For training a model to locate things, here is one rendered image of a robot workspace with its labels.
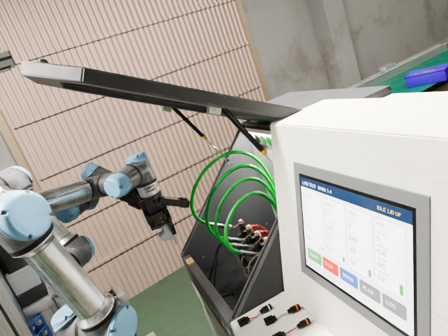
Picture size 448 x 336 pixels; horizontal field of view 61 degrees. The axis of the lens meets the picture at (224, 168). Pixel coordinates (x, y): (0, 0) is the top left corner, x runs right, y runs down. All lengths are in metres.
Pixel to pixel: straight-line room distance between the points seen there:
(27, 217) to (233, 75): 3.30
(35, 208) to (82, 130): 2.53
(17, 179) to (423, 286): 1.54
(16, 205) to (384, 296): 0.84
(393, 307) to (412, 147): 0.36
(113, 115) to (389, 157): 2.95
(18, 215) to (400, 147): 0.81
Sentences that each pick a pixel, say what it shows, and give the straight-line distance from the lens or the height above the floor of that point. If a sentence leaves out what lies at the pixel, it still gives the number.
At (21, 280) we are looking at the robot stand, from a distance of 1.47.
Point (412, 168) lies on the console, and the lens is 0.80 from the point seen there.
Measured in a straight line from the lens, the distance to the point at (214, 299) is 1.57.
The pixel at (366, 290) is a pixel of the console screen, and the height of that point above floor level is 1.19.
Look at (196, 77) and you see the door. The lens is 3.85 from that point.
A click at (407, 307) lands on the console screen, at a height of 1.20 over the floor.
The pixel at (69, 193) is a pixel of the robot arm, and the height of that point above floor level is 1.57.
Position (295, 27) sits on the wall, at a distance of 4.70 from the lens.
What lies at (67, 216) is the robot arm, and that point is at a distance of 1.52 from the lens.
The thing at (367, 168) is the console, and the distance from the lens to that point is 0.89.
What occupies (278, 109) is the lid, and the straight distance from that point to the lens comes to 1.23.
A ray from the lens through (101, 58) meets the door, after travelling 3.58.
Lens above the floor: 1.80
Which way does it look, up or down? 16 degrees down
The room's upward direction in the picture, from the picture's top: 20 degrees counter-clockwise
